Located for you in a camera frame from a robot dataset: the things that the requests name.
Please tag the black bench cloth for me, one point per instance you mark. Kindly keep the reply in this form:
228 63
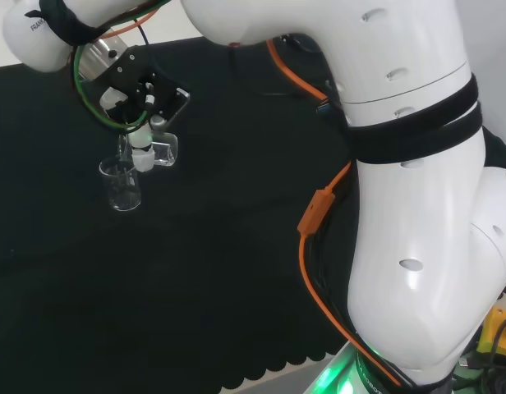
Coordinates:
175 267

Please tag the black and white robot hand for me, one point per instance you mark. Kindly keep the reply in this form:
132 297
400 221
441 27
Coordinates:
130 78

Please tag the clear glass graduated beaker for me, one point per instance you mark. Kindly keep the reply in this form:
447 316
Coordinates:
121 193

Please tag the clear glass beaker with spout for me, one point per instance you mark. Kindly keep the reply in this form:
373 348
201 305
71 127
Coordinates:
166 149

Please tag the yellow stop button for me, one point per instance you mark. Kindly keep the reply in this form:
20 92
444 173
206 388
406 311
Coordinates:
501 332

